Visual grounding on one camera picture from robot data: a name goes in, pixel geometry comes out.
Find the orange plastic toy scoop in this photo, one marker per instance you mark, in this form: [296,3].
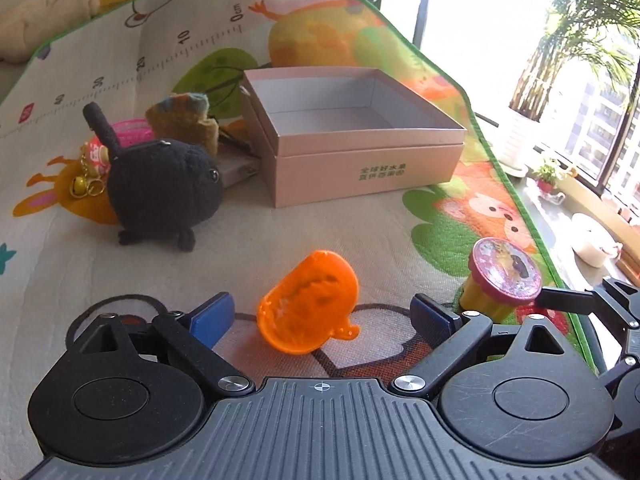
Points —
[311,305]

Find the small potted plant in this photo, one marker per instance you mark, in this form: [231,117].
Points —
[547,176]

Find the yellow cup with pink lid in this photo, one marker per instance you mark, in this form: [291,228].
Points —
[502,278]

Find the pink cardboard box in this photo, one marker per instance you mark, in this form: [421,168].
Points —
[323,133]

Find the beige plush toy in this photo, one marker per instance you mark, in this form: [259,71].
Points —
[31,23]

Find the red camera keychain toy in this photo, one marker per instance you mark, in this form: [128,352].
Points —
[95,165]

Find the colourful cartoon play mat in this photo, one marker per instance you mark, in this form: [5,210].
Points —
[62,264]

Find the black plush cat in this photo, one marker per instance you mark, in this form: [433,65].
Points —
[158,189]

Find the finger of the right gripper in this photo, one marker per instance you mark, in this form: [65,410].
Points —
[570,301]

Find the pink toy racket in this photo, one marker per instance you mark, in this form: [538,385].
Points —
[133,131]

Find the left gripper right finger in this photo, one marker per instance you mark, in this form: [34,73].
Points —
[454,339]

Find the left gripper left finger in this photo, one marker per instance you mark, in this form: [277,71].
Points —
[190,338]

